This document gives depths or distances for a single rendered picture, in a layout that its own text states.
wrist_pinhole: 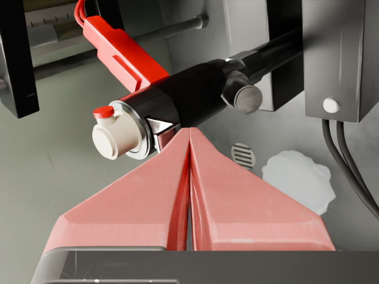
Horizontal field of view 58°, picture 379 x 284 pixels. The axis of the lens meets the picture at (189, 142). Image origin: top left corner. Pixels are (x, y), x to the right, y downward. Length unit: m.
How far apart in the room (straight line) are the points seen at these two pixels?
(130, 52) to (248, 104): 0.06
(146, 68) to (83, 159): 0.32
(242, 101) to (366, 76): 0.11
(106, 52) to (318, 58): 0.14
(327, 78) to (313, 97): 0.02
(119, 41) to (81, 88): 0.28
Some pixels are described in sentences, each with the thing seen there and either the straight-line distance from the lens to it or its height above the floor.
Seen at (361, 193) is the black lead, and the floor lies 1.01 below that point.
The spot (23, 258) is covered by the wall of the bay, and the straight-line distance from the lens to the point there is 0.49.
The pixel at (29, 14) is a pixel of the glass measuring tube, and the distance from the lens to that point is 0.42.
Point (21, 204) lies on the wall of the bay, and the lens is 0.46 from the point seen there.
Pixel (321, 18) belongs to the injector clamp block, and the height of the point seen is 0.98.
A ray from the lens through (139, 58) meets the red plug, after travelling 0.17.
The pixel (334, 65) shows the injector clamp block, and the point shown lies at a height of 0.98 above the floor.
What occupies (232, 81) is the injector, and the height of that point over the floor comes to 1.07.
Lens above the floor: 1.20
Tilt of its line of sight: 38 degrees down
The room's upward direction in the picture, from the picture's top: 123 degrees counter-clockwise
